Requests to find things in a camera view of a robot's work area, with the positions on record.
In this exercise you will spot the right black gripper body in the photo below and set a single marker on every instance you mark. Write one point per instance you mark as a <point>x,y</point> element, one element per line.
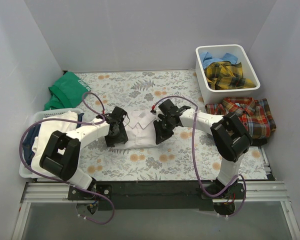
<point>162,131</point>

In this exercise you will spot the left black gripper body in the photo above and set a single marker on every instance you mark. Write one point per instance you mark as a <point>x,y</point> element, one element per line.
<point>117,136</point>

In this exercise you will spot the white long sleeve shirt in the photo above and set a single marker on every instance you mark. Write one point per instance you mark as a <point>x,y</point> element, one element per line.
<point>140,130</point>

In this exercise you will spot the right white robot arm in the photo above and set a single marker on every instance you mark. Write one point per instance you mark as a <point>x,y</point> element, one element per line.
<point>229,134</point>

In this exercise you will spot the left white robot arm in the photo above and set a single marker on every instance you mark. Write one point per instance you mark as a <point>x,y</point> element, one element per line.
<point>62,152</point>

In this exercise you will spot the floral table cloth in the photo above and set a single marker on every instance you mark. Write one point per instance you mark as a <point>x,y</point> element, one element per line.
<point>178,158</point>

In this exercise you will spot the white plastic bin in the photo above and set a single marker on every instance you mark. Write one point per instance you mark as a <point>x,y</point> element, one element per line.
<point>216,96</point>

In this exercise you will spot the green shirt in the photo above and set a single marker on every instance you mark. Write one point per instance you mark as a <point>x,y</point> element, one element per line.
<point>66,92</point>

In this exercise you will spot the white folded cloth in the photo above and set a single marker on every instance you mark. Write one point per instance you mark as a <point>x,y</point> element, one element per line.
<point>42,133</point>

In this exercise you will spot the yellow plaid shirt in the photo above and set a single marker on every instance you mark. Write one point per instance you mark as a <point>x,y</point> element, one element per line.
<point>226,76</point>

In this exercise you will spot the blue shirt in bin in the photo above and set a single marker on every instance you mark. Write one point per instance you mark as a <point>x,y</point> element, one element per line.
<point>207,59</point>

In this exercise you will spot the dark blue garment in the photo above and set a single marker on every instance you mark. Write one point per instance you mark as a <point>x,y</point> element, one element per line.
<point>28,143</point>

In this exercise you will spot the red plaid shirt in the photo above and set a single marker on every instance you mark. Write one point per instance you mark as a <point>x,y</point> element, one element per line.
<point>255,115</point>

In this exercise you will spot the white laundry basket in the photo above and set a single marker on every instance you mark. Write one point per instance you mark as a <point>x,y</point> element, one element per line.
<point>23,171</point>

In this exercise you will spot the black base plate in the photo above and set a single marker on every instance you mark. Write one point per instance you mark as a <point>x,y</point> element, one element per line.
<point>157,195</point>

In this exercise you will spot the aluminium frame rail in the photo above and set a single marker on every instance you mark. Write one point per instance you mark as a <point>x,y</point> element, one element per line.
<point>53,192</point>

